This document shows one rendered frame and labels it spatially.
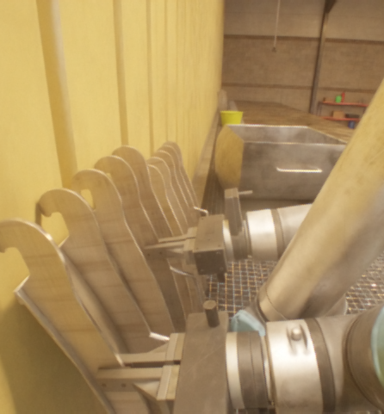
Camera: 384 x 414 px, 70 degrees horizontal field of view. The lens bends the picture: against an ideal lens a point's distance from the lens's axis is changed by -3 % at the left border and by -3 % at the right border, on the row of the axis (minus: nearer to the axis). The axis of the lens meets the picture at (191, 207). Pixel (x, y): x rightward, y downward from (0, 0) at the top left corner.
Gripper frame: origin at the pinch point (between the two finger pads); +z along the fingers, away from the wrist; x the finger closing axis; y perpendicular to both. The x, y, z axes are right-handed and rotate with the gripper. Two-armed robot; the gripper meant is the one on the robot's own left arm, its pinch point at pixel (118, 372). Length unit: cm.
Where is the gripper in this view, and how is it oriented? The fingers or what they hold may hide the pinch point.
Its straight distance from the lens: 38.9
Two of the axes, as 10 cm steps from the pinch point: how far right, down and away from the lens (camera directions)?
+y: -2.0, -9.1, -3.7
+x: -1.1, 4.0, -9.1
